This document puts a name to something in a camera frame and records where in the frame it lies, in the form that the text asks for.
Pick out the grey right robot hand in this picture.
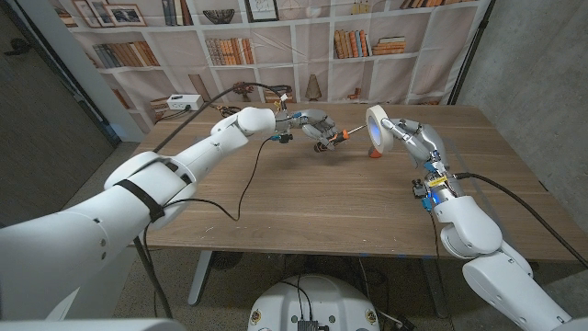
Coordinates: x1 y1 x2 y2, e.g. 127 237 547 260
379 117 449 178

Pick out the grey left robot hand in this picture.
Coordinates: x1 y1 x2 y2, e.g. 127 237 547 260
288 108 344 153

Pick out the orange black screwdriver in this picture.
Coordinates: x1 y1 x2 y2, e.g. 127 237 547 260
313 124 368 154

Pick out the white masking tape roll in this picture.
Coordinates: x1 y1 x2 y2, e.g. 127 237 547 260
365 104 395 155

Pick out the printed bookshelf backdrop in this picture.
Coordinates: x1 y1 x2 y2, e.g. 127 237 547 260
48 0 492 134

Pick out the black backdrop stand pole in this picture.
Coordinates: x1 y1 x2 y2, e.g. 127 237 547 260
447 0 497 106

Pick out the white power strip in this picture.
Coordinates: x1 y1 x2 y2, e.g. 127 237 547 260
166 94 205 112

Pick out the grey table leg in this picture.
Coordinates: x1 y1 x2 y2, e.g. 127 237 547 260
420 257 450 319

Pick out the black round table foot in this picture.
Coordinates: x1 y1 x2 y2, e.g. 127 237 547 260
211 251 244 271

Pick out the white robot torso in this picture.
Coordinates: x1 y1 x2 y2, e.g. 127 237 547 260
247 274 381 331

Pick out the white table leg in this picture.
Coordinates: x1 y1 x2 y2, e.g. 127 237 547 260
187 250 215 307

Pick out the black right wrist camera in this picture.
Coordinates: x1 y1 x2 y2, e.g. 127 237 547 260
412 177 435 212

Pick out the black cable bundle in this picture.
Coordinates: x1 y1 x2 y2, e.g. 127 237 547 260
215 104 243 120

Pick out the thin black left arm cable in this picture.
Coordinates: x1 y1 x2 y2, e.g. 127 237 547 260
141 135 282 318

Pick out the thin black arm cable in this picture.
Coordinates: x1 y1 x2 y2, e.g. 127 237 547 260
426 209 457 331
141 135 282 318

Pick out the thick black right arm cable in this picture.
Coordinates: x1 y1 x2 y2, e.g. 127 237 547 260
453 172 588 268

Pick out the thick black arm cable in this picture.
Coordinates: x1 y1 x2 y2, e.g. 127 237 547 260
132 82 294 320
453 172 588 268

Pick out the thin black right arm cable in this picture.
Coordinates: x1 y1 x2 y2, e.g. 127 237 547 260
426 209 457 331

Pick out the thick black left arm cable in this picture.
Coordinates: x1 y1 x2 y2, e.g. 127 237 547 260
132 82 294 320

